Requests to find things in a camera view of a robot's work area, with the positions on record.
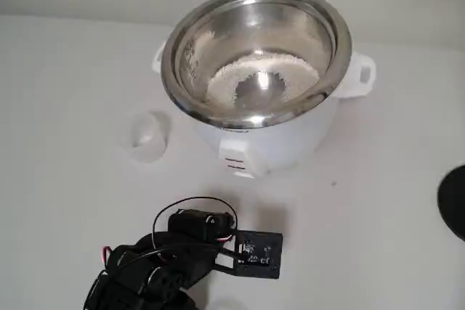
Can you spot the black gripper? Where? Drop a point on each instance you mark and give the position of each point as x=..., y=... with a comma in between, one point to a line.
x=197, y=225

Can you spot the translucent plastic measuring cup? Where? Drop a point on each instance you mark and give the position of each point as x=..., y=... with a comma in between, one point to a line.
x=147, y=152

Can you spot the white uncooked rice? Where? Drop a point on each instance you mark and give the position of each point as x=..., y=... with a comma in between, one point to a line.
x=225, y=77

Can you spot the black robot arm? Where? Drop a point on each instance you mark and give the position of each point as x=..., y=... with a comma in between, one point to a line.
x=127, y=273

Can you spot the white electric rice cooker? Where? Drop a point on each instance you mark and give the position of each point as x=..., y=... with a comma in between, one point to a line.
x=290, y=143

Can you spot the stainless steel inner pot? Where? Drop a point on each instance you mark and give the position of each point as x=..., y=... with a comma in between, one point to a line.
x=254, y=27

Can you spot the black round object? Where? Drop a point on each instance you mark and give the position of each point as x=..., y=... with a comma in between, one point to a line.
x=454, y=201

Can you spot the black camera board with mount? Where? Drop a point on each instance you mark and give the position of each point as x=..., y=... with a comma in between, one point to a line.
x=269, y=268

